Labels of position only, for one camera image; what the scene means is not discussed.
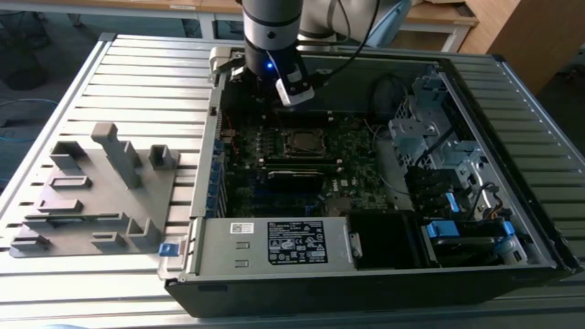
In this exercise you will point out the finned chipset heat sink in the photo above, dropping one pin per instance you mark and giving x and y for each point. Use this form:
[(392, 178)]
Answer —
[(340, 205)]

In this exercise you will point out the blue case latch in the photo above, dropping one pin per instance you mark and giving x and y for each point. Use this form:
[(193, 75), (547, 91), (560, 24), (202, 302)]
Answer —
[(169, 249)]

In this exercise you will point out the wooden desk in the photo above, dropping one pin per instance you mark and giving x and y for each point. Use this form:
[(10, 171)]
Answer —
[(138, 7), (439, 17)]

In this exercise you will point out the silver metal drive cage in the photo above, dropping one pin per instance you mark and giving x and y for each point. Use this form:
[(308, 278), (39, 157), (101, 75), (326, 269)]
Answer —
[(411, 130)]

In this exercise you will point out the black PC case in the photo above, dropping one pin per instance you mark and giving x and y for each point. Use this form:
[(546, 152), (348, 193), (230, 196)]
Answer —
[(320, 294)]

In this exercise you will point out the green motherboard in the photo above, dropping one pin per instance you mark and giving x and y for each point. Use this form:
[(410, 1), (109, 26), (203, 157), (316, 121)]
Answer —
[(362, 164)]

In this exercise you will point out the silver power supply unit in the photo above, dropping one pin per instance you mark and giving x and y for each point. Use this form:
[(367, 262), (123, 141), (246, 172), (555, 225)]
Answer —
[(219, 250)]

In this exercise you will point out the graphics card with black cooler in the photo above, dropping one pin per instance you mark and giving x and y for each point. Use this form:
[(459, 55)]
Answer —
[(295, 185)]

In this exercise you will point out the CPU with silver top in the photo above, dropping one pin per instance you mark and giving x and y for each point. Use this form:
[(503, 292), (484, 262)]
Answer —
[(306, 141)]

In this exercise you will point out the black disk bay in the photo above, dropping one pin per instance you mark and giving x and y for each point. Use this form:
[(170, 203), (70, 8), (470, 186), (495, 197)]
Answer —
[(430, 185)]

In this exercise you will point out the wooden cabinet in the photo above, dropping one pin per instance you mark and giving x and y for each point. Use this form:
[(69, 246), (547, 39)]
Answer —
[(539, 34)]

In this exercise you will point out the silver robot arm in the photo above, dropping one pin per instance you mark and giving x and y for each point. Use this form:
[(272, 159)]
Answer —
[(270, 17)]

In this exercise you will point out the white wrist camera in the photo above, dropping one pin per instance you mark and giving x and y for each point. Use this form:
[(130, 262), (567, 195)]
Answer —
[(295, 89)]

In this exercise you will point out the hard disk in blue carrier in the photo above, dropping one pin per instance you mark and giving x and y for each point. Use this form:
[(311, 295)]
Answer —
[(462, 246)]

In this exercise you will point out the grey parts rack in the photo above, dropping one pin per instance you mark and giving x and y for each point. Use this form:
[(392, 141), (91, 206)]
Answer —
[(106, 205)]

